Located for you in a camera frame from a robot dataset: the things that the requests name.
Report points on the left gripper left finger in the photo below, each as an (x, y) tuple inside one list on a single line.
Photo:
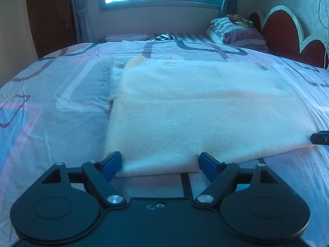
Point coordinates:
[(98, 177)]

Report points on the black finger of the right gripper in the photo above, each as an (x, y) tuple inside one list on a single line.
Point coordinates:
[(320, 138)]

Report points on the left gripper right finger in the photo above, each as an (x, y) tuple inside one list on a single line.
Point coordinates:
[(222, 180)]

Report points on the cream knit sweater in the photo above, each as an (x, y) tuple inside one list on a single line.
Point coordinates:
[(166, 112)]

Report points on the pastel patterned bed quilt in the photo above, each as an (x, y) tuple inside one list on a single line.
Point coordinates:
[(57, 110)]

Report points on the red white bed headboard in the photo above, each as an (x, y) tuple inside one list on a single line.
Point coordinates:
[(285, 37)]

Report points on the pink flat pillow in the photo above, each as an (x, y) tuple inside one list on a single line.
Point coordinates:
[(128, 37)]

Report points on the striped bed sheet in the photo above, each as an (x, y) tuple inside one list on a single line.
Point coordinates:
[(193, 37)]

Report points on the striped pillow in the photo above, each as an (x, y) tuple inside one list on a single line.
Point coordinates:
[(223, 32)]

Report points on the gold patterned cloth on pillow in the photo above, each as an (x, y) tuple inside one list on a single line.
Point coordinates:
[(240, 20)]

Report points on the black white striped cloth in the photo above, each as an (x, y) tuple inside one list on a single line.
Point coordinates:
[(164, 37)]

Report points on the dark wooden door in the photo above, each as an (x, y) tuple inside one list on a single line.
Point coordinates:
[(52, 25)]

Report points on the left grey curtain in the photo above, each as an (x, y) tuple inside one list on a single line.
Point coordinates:
[(82, 23)]

